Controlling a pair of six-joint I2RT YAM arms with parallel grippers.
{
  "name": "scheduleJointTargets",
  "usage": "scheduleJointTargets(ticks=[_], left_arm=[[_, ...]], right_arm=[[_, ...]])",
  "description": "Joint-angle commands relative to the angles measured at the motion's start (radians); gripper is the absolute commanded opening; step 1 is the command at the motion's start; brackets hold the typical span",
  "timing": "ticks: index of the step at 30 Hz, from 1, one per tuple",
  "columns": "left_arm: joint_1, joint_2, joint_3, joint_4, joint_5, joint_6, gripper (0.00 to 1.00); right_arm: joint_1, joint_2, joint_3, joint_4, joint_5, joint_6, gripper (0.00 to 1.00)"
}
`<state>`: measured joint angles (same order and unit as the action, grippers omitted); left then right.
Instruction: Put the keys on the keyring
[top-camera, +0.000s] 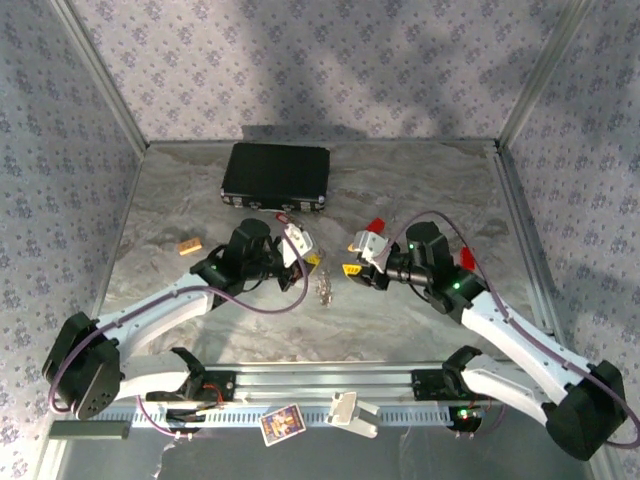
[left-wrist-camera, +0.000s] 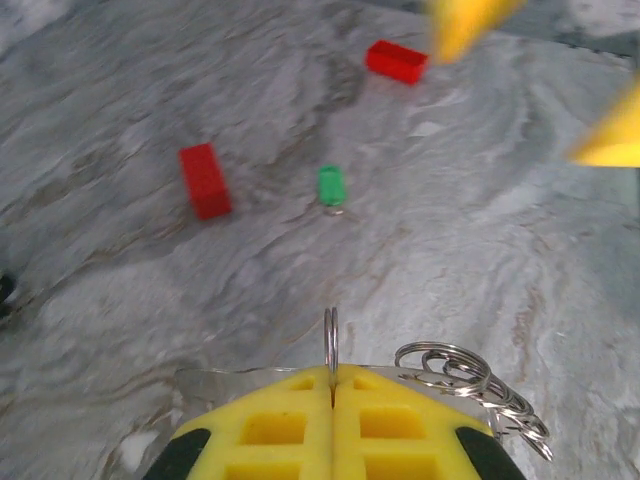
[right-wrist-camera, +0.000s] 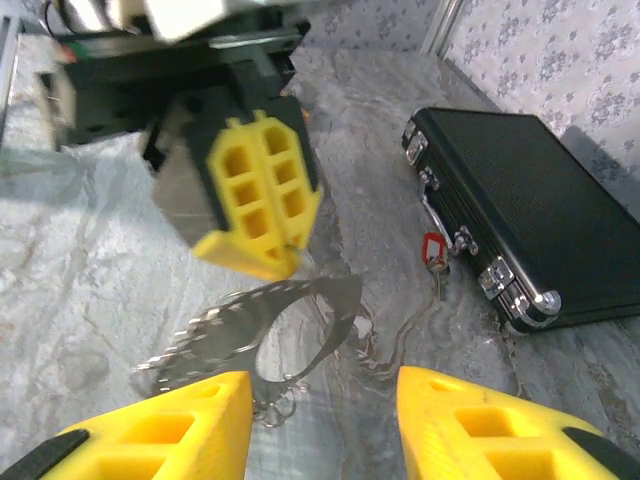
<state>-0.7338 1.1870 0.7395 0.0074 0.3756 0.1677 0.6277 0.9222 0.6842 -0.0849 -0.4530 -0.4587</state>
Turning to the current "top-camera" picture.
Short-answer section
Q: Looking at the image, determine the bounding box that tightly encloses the metal key holder with rings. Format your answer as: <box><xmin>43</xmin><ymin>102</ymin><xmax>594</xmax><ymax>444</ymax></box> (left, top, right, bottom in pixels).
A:
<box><xmin>307</xmin><ymin>244</ymin><xmax>334</xmax><ymax>309</ymax></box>

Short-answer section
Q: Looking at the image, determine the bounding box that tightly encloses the black hard case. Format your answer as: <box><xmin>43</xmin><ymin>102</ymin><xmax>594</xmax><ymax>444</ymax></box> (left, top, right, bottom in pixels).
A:
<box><xmin>219</xmin><ymin>142</ymin><xmax>332</xmax><ymax>214</ymax></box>

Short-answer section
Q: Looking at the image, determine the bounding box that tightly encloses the small black controller board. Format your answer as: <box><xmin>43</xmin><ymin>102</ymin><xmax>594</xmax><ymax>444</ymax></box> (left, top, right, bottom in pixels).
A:
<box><xmin>164</xmin><ymin>407</ymin><xmax>207</xmax><ymax>435</ymax></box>
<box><xmin>447</xmin><ymin>405</ymin><xmax>485</xmax><ymax>432</ymax></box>

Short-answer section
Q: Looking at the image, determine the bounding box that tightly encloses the playing card box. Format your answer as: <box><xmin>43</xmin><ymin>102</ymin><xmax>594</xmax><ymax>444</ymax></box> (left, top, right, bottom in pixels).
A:
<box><xmin>259</xmin><ymin>403</ymin><xmax>307</xmax><ymax>448</ymax></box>

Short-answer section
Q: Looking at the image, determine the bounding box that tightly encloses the dark grey bar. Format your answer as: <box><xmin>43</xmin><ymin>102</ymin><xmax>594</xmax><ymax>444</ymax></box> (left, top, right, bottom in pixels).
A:
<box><xmin>48</xmin><ymin>421</ymin><xmax>129</xmax><ymax>441</ymax></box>

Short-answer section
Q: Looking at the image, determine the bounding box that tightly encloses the aluminium side rail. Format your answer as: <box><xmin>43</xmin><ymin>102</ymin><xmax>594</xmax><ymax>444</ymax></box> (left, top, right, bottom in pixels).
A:
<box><xmin>492</xmin><ymin>139</ymin><xmax>569</xmax><ymax>351</ymax></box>

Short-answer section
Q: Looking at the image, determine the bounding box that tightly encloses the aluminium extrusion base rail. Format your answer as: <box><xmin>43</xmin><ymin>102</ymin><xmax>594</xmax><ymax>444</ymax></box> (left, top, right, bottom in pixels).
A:
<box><xmin>202</xmin><ymin>360</ymin><xmax>501</xmax><ymax>404</ymax></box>

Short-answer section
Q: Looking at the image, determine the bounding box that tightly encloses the white plastic bracket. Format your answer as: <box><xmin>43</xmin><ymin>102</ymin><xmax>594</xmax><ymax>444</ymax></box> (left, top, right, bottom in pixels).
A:
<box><xmin>323</xmin><ymin>391</ymin><xmax>381</xmax><ymax>440</ymax></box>

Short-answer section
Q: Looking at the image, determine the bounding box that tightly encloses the grey slotted cable duct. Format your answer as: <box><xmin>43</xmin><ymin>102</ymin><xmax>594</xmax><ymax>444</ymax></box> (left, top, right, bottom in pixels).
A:
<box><xmin>99</xmin><ymin>403</ymin><xmax>484</xmax><ymax>429</ymax></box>

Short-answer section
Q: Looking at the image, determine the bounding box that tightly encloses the aluminium frame post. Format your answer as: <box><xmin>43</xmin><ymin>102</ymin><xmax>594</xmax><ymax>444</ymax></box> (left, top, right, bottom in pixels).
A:
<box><xmin>497</xmin><ymin>0</ymin><xmax>600</xmax><ymax>147</ymax></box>
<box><xmin>49</xmin><ymin>0</ymin><xmax>150</xmax><ymax>151</ymax></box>

